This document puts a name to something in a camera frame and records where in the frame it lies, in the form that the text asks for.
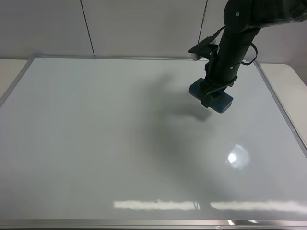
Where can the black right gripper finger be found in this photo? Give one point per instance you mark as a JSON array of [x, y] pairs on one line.
[[208, 100]]

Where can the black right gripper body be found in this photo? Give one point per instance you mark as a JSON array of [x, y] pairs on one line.
[[221, 71]]

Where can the blue board eraser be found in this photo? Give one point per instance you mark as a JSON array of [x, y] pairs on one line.
[[222, 101]]

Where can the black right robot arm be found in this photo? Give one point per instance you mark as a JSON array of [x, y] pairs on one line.
[[226, 49]]

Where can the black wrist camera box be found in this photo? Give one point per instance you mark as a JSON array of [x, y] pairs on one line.
[[203, 49]]

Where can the white whiteboard with aluminium frame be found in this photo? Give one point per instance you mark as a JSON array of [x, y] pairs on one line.
[[121, 144]]

